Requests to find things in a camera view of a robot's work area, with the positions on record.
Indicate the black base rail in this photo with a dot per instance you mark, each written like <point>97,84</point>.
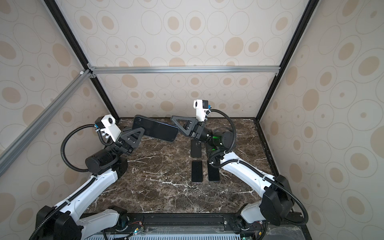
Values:
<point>206,226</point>

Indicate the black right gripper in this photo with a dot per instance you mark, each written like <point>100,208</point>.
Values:
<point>193,129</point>

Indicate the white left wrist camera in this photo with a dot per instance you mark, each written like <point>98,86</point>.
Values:
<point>107,125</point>

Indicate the black corner frame post right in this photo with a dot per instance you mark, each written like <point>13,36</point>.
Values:
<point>302,25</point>

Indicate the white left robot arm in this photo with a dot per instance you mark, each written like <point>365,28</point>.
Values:
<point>64,221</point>

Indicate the silver aluminium rail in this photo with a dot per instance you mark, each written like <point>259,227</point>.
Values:
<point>185,70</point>
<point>25,138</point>

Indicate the silver aluminium rail back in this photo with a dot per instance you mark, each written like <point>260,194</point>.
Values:
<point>185,70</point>

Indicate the black corner frame post left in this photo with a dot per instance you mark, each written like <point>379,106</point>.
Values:
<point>66,30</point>

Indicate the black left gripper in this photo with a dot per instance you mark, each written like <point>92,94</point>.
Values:
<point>131,139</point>

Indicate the silver aluminium rail left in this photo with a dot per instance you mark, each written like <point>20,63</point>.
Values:
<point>25,138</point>

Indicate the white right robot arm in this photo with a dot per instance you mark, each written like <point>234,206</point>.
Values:
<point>276,201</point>

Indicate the black corner frame post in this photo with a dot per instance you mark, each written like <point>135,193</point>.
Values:
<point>66,30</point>
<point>302,25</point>

